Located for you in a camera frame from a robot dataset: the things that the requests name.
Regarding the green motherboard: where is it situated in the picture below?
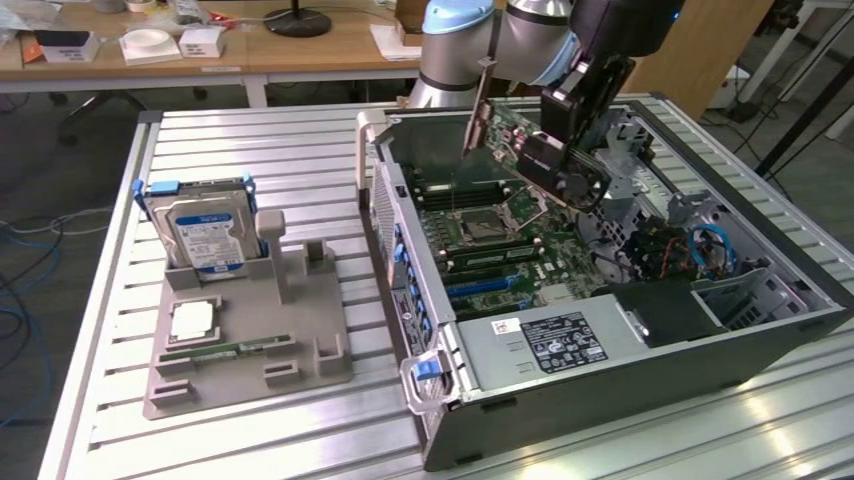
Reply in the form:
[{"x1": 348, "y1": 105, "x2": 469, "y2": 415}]
[{"x1": 400, "y1": 167, "x2": 620, "y2": 324}]

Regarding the steel socket cover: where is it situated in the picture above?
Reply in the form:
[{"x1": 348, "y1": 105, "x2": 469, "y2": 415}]
[{"x1": 500, "y1": 185, "x2": 560, "y2": 227}]

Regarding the hard disk in blue carrier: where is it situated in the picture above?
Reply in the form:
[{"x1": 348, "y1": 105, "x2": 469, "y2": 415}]
[{"x1": 130, "y1": 171, "x2": 263, "y2": 282}]

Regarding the small white box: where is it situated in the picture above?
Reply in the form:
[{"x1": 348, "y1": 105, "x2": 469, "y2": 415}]
[{"x1": 178, "y1": 27, "x2": 229, "y2": 59}]

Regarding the black and white box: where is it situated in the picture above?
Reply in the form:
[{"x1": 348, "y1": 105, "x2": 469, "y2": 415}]
[{"x1": 33, "y1": 29, "x2": 102, "y2": 64}]

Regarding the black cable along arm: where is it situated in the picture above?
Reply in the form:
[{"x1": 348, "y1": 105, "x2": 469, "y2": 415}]
[{"x1": 485, "y1": 19, "x2": 504, "y2": 64}]

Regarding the wooden desk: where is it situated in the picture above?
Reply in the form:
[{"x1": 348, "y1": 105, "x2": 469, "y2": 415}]
[{"x1": 0, "y1": 0, "x2": 610, "y2": 109}]

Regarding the black-latch RAM slot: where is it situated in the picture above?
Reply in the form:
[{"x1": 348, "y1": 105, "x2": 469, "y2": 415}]
[
  {"x1": 414, "y1": 183, "x2": 508, "y2": 200},
  {"x1": 417, "y1": 195, "x2": 510, "y2": 211}
]

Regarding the orange booklet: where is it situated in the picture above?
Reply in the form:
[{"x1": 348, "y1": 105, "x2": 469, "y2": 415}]
[{"x1": 18, "y1": 34, "x2": 47, "y2": 66}]

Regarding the blue floor cable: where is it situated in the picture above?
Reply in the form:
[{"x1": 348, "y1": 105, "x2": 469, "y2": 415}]
[{"x1": 0, "y1": 234, "x2": 66, "y2": 429}]

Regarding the drive power wire bundle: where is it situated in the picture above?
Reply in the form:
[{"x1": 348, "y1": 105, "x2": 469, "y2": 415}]
[{"x1": 624, "y1": 217, "x2": 700, "y2": 284}]

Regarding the white square tape holder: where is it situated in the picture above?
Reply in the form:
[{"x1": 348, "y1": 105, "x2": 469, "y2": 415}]
[{"x1": 118, "y1": 28, "x2": 185, "y2": 67}]

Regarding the steel disk bay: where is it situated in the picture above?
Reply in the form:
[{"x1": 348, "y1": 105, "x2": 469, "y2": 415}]
[{"x1": 690, "y1": 267, "x2": 813, "y2": 335}]

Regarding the white desk frame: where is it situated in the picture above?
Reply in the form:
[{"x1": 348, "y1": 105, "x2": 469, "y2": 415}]
[{"x1": 733, "y1": 0, "x2": 854, "y2": 141}]

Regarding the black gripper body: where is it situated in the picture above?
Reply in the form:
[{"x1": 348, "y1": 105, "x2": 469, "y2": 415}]
[{"x1": 572, "y1": 0, "x2": 688, "y2": 59}]

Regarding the black lamp base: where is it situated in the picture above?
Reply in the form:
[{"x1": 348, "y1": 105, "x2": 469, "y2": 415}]
[{"x1": 263, "y1": 0, "x2": 334, "y2": 39}]

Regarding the blue data wire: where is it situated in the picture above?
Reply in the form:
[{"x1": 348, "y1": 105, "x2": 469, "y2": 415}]
[{"x1": 690, "y1": 222, "x2": 741, "y2": 277}]

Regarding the white-latch RAM slot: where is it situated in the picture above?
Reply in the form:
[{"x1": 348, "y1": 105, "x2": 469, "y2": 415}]
[
  {"x1": 414, "y1": 177, "x2": 506, "y2": 194},
  {"x1": 416, "y1": 189, "x2": 509, "y2": 206}
]

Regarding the white paper sheet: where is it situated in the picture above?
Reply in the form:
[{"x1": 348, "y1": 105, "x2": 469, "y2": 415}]
[{"x1": 370, "y1": 22, "x2": 426, "y2": 62}]

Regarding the green RAM stick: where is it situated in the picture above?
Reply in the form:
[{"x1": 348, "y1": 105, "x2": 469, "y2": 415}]
[
  {"x1": 159, "y1": 335, "x2": 297, "y2": 367},
  {"x1": 446, "y1": 241, "x2": 544, "y2": 269}
]

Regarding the grey parts rack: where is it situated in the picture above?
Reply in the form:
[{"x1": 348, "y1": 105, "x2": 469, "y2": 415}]
[{"x1": 143, "y1": 208, "x2": 357, "y2": 422}]

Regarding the cardboard box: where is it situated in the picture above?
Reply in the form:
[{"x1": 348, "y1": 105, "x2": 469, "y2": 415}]
[{"x1": 393, "y1": 0, "x2": 429, "y2": 49}]

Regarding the grey power supply unit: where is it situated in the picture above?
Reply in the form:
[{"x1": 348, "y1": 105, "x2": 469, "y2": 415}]
[{"x1": 456, "y1": 293, "x2": 654, "y2": 392}]

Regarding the white floor cable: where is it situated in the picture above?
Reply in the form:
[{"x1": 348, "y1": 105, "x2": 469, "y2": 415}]
[{"x1": 0, "y1": 207, "x2": 113, "y2": 236}]

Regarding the wooden cabinet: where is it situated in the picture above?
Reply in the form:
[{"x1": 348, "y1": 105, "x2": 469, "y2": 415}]
[{"x1": 592, "y1": 0, "x2": 777, "y2": 121}]

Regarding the green low-profile graphics card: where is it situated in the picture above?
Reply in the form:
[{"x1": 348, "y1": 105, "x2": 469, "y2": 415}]
[{"x1": 460, "y1": 55, "x2": 613, "y2": 215}]

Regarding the black stand pole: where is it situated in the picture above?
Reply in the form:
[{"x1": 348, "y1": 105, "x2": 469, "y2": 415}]
[{"x1": 753, "y1": 9, "x2": 854, "y2": 179}]

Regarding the blue expansion slot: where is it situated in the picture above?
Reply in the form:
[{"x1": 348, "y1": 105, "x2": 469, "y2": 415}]
[{"x1": 445, "y1": 276, "x2": 528, "y2": 297}]

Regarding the silver CPU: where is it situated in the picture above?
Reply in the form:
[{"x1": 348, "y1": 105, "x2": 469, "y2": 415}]
[{"x1": 170, "y1": 301, "x2": 221, "y2": 340}]

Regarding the perforated steel drive cage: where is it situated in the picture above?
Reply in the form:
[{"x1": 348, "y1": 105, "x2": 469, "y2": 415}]
[{"x1": 586, "y1": 145, "x2": 662, "y2": 241}]

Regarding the CPU socket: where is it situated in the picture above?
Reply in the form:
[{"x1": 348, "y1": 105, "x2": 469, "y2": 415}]
[{"x1": 453, "y1": 207, "x2": 516, "y2": 247}]

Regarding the long black expansion slot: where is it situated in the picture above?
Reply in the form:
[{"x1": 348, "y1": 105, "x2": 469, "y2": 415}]
[{"x1": 445, "y1": 263, "x2": 533, "y2": 282}]

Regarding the black office chair base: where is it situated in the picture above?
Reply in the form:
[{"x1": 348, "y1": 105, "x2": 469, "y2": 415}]
[{"x1": 53, "y1": 87, "x2": 153, "y2": 147}]

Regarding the black and silver PC case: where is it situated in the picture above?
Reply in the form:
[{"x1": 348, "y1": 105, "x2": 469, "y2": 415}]
[{"x1": 357, "y1": 89, "x2": 854, "y2": 474}]

